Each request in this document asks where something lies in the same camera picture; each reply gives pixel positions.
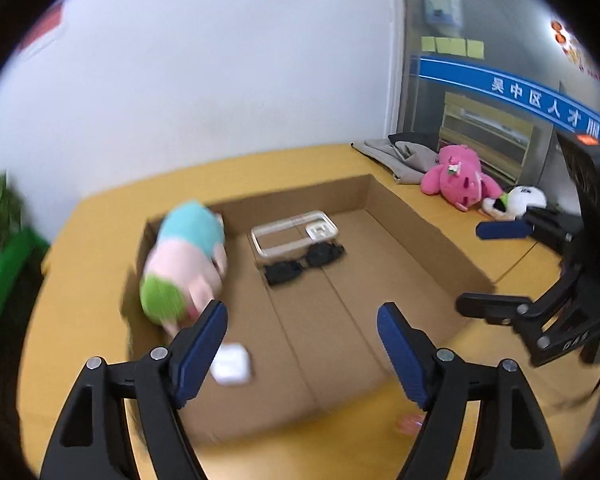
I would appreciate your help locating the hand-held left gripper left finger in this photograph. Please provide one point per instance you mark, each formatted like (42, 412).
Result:
(202, 350)

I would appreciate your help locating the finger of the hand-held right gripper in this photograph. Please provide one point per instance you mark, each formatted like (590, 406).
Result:
(502, 231)
(490, 307)

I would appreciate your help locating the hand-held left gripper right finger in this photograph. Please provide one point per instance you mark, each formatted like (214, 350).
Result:
(402, 355)

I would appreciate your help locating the small white case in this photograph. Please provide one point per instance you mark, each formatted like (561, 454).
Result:
(232, 365)

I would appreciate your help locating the brown cardboard box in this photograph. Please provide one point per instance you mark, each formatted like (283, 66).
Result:
(330, 320)

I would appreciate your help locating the black suction phone holder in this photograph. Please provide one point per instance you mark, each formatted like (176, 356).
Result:
(285, 272)

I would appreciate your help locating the white phone case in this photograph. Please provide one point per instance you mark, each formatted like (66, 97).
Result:
(322, 230)

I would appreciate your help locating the white plush toy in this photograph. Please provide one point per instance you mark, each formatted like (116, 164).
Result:
(525, 197)

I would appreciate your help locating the pink bear plush toy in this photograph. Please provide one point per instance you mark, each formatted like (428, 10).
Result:
(455, 175)

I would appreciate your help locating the pink pig plush toy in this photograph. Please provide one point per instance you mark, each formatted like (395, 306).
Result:
(185, 255)

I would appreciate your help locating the black cloth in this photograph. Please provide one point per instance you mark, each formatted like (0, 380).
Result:
(410, 139)

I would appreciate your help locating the grey cloth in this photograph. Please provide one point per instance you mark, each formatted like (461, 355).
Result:
(380, 152)

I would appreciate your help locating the blue glass banner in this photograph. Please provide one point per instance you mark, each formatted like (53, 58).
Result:
(480, 77)

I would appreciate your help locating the yellow sticky note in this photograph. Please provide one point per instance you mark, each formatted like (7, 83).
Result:
(458, 46)
(442, 45)
(428, 44)
(475, 48)

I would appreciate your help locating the red glass decoration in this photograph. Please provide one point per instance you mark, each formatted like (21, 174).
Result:
(562, 35)

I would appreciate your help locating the red wall notice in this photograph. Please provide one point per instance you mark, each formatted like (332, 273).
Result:
(47, 22)

